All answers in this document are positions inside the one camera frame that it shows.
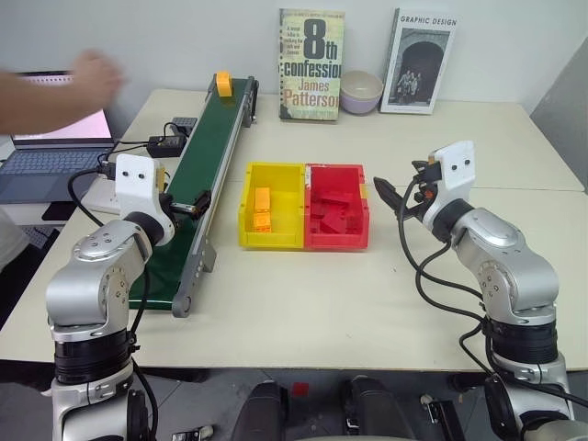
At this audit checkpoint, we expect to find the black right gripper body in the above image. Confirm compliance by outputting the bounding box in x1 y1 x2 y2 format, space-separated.
411 155 445 222

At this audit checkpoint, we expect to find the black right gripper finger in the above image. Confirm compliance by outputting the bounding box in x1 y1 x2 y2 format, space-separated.
379 187 408 218
373 176 401 199

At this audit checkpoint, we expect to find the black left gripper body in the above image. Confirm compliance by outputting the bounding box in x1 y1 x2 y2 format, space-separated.
155 165 178 217

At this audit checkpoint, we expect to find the green conveyor belt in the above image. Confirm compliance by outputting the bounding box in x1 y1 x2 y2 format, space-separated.
127 74 260 320

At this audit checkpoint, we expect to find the person's bare hand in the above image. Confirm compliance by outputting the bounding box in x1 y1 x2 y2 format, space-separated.
72 49 126 111

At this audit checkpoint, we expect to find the red plastic bin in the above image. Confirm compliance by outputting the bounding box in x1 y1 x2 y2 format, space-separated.
302 162 372 252

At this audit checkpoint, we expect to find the red toy block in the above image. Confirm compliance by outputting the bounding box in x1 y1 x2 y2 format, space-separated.
319 215 346 236
316 192 355 210

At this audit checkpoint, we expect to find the black power adapter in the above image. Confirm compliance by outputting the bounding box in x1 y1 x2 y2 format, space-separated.
147 134 187 158

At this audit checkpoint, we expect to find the white power strip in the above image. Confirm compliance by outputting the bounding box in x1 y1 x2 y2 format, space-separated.
84 182 126 215

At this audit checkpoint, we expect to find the yellow plastic bin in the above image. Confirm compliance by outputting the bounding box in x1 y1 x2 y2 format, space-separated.
237 161 308 251

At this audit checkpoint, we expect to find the lilac bowl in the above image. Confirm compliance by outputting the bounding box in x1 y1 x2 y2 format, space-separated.
338 69 385 117

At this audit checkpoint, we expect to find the Graphic Design grey book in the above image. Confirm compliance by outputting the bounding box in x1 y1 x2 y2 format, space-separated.
379 6 461 115

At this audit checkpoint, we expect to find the grey laptop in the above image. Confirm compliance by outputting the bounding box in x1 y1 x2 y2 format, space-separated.
0 70 117 204

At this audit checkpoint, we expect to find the grey partition panel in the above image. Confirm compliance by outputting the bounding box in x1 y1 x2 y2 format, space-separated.
529 65 588 195

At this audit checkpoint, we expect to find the dark rounded shape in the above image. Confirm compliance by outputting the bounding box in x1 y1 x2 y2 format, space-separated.
228 379 291 441
343 375 418 441

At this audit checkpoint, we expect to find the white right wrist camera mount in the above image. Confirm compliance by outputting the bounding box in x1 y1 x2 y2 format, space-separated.
423 140 476 227

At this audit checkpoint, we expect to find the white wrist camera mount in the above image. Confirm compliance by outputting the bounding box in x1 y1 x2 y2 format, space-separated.
113 153 178 231
423 140 476 227

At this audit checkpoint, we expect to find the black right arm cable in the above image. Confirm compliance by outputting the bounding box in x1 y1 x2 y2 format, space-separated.
396 177 506 382

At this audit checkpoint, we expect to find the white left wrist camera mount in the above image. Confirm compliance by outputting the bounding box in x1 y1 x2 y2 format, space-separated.
113 153 178 231

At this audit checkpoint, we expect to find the black power cable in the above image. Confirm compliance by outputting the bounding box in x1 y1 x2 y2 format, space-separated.
96 119 175 178

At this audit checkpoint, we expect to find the black metal bracket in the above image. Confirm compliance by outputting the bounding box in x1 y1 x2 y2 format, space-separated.
421 393 466 427

